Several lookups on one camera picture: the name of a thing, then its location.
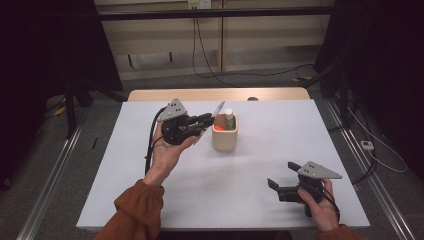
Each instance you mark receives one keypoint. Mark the white power strip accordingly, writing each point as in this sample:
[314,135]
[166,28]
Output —
[367,145]

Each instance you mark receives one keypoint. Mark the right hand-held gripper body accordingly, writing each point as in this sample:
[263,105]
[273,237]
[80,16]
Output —
[313,170]

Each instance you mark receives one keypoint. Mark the black horizontal metal bar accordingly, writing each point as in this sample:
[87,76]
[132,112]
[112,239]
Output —
[216,13]

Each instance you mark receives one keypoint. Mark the white wall socket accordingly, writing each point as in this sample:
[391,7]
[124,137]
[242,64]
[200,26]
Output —
[199,4]

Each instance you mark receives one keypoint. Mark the silver white pen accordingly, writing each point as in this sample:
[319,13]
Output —
[219,108]

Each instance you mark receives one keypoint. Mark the white green glue stick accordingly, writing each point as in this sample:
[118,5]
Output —
[229,116]

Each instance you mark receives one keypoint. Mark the beige square pen holder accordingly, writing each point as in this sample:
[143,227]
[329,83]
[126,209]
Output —
[225,141]

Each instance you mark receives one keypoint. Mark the beige wooden cabinet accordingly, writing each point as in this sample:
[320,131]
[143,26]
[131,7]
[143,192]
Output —
[266,43]

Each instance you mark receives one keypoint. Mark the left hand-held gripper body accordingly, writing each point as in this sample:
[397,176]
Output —
[175,128]

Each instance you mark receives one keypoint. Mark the person's right hand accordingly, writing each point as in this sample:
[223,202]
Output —
[321,213]

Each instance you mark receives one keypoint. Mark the black curtain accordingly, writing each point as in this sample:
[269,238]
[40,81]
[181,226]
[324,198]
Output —
[390,66]
[40,66]

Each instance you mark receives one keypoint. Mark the person's left hand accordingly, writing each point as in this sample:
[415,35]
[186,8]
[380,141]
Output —
[165,156]

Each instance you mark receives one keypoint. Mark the small black floor strip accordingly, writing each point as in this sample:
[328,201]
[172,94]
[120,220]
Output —
[95,143]

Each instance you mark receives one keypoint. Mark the dark table grommet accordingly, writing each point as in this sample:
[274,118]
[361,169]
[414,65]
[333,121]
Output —
[252,98]

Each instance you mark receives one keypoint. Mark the black metal stand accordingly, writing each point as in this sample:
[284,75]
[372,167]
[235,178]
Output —
[70,113]
[344,100]

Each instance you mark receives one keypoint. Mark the metal floor rail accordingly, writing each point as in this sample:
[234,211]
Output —
[50,186]
[370,173]

